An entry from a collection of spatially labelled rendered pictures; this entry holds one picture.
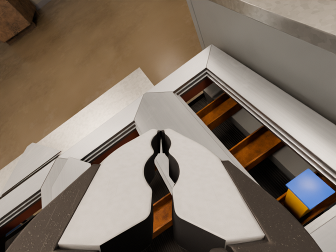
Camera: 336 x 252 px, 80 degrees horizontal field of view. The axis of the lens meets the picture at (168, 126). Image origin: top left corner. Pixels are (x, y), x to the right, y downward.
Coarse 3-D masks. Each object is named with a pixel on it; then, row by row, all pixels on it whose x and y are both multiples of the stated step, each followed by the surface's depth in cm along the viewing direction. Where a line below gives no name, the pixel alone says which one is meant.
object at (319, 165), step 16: (192, 80) 76; (240, 96) 64; (192, 112) 69; (256, 112) 60; (128, 128) 77; (208, 128) 64; (272, 128) 57; (112, 144) 78; (288, 144) 53; (64, 160) 80; (304, 160) 50; (320, 160) 47; (48, 176) 79; (48, 192) 75; (16, 208) 78; (0, 224) 79; (320, 224) 42
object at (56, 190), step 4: (84, 168) 74; (76, 172) 74; (80, 172) 73; (72, 176) 74; (76, 176) 73; (64, 180) 74; (68, 180) 74; (72, 180) 73; (60, 184) 74; (64, 184) 73; (68, 184) 73; (52, 188) 75; (56, 188) 74; (60, 188) 73; (64, 188) 72; (52, 192) 74; (56, 192) 73; (60, 192) 72; (52, 196) 73
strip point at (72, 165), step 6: (66, 162) 79; (72, 162) 77; (78, 162) 76; (84, 162) 75; (66, 168) 77; (72, 168) 76; (78, 168) 75; (60, 174) 77; (66, 174) 76; (72, 174) 74; (60, 180) 75
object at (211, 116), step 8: (224, 96) 83; (208, 104) 82; (216, 104) 84; (224, 104) 84; (232, 104) 83; (200, 112) 83; (208, 112) 85; (216, 112) 84; (224, 112) 77; (232, 112) 80; (208, 120) 83; (216, 120) 78; (224, 120) 81
